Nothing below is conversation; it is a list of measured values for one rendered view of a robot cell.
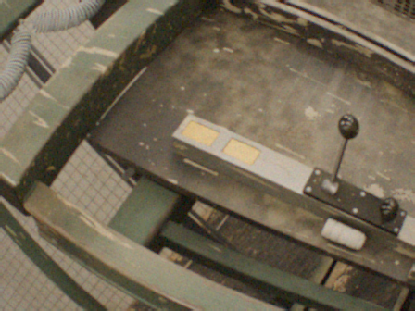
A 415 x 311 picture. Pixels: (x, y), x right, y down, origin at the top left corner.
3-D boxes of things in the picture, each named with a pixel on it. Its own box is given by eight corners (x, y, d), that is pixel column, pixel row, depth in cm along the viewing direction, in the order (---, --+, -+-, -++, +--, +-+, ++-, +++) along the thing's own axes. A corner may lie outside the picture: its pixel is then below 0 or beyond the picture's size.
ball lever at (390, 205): (390, 230, 85) (394, 226, 73) (373, 222, 87) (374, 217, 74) (398, 208, 86) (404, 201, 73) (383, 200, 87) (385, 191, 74)
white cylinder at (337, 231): (320, 238, 89) (358, 254, 87) (322, 229, 87) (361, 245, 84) (327, 224, 91) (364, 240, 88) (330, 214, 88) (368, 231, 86)
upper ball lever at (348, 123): (333, 203, 87) (359, 124, 81) (314, 193, 88) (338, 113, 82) (340, 193, 90) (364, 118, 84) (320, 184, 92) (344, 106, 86)
